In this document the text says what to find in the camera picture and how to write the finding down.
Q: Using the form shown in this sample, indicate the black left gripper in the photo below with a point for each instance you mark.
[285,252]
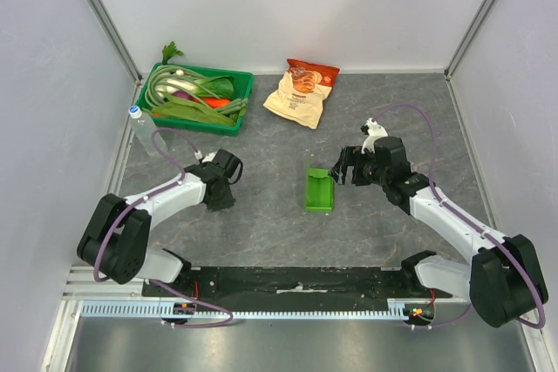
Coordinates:
[220,197]

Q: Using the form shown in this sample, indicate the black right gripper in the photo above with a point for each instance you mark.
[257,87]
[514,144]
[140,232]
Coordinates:
[354,167]

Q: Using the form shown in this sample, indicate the green paper box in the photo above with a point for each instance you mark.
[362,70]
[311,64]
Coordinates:
[319,187]

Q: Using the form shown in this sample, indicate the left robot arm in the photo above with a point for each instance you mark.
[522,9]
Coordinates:
[115,241]

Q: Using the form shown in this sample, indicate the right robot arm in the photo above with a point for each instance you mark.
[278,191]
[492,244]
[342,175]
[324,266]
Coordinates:
[500,277]

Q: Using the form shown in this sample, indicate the red and cream snack bag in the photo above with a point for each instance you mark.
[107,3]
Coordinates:
[302,91]

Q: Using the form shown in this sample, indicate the green asparagus bunch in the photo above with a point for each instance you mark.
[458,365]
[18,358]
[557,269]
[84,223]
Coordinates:
[233,107]

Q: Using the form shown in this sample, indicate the orange carrot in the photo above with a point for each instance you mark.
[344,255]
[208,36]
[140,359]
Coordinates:
[216,102]

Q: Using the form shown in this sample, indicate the green leafy vegetable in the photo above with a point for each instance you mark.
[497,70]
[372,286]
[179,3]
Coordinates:
[193,112]

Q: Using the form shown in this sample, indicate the clear plastic water bottle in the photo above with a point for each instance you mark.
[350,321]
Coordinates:
[143,127]

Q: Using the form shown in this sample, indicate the green plastic crate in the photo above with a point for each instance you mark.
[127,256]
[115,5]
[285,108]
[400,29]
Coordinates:
[242,83]

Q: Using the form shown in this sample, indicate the bok choy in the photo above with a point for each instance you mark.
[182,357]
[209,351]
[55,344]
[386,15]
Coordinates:
[216,87]

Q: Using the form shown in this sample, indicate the purple onion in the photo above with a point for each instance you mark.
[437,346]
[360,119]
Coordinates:
[183,95]

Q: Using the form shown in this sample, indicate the green long beans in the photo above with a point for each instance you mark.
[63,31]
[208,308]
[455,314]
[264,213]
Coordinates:
[153,97]

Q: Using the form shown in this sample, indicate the celery leaf sprig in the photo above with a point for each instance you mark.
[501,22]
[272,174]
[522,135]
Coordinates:
[169,51]

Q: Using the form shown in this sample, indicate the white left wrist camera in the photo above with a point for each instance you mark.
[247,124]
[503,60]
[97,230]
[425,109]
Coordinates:
[205,160]

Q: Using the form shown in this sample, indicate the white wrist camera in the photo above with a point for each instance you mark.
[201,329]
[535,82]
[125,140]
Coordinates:
[373,131]
[205,160]

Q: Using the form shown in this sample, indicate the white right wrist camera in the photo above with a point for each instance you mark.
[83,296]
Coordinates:
[373,131]

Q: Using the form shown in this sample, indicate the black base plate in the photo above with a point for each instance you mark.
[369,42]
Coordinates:
[300,288]

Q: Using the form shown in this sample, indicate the light blue cable duct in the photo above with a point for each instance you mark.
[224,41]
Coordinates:
[396,311]

